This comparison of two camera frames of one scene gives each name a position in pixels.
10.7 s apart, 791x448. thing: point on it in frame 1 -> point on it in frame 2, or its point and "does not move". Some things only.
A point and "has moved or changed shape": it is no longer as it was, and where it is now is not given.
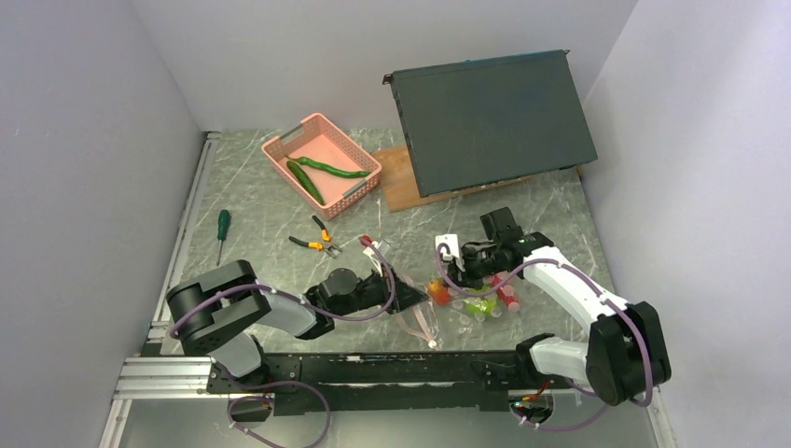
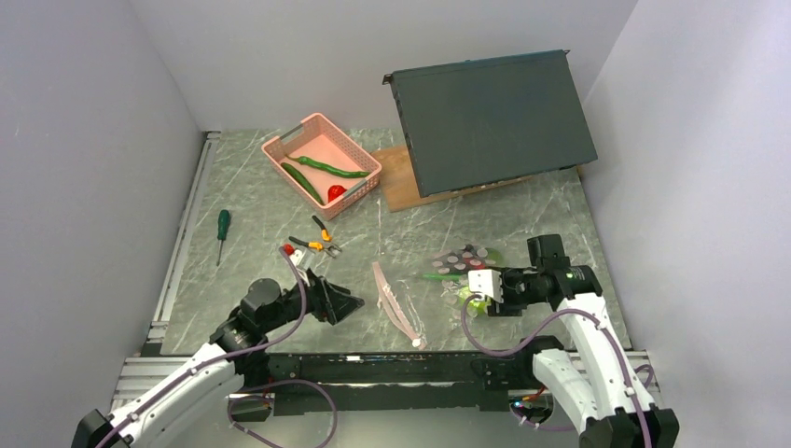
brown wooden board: x=398 y=183 does not move
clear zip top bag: x=447 y=315 has moved or changed shape
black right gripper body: x=478 y=264 -> x=519 y=290
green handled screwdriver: x=224 y=219 does not move
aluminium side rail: x=160 y=371 does not move
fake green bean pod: x=335 y=172 does not move
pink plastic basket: x=327 y=169 does not move
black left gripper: x=406 y=296 -> x=328 y=301
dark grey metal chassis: x=480 y=123 does not move
